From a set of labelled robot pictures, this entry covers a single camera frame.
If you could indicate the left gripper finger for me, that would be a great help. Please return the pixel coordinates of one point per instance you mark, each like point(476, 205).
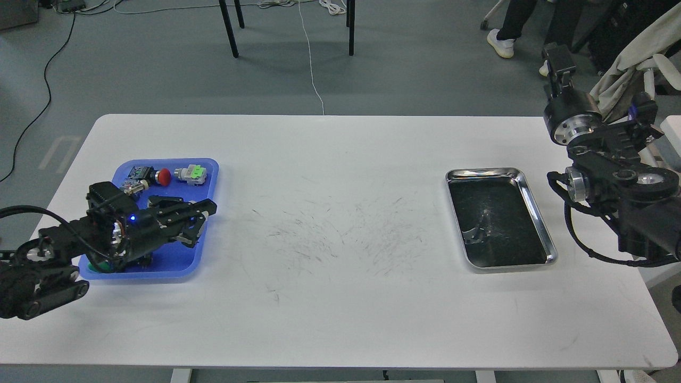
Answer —
point(171, 210)
point(190, 231)

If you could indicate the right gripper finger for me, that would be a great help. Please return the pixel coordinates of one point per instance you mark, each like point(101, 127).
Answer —
point(560, 66)

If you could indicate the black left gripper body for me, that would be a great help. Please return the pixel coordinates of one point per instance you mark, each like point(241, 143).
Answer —
point(131, 231)

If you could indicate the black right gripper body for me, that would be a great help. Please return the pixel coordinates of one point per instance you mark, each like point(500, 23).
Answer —
point(571, 114)

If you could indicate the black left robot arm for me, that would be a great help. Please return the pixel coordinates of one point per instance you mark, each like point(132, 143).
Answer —
point(39, 276)

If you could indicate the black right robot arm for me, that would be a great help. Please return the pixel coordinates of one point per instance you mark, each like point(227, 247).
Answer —
point(607, 178)

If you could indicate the white sneaker right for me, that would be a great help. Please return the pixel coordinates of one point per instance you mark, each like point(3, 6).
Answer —
point(543, 70)

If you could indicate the white sneaker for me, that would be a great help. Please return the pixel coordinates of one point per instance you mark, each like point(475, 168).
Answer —
point(543, 70)
point(504, 48)

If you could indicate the blue plastic tray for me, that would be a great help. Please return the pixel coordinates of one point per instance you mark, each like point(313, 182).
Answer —
point(173, 262)

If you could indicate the beige cloth on chair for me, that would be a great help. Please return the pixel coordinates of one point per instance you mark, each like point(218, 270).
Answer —
point(655, 39)

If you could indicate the white sneaker left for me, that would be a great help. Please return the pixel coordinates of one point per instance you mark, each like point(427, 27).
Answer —
point(504, 48)

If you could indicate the white office chair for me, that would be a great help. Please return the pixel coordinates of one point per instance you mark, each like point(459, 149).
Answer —
point(658, 77)

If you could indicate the steel metal tray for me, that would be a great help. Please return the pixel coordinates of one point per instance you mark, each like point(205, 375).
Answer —
point(499, 221)

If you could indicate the black table leg left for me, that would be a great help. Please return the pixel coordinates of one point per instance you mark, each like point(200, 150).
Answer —
point(228, 26)

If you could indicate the black table leg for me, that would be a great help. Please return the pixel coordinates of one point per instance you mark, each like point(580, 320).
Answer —
point(228, 26)
point(350, 24)

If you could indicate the black table leg right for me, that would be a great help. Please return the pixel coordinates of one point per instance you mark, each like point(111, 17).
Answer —
point(350, 24)

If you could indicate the red push button switch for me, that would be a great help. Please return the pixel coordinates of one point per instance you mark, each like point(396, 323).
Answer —
point(150, 175)

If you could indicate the green push button switch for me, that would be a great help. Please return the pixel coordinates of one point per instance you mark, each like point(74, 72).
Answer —
point(138, 265)

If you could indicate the grey green switch module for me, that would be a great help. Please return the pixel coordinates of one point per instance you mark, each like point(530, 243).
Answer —
point(193, 174)

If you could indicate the yellow push button switch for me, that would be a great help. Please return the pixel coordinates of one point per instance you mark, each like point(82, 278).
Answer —
point(134, 188)

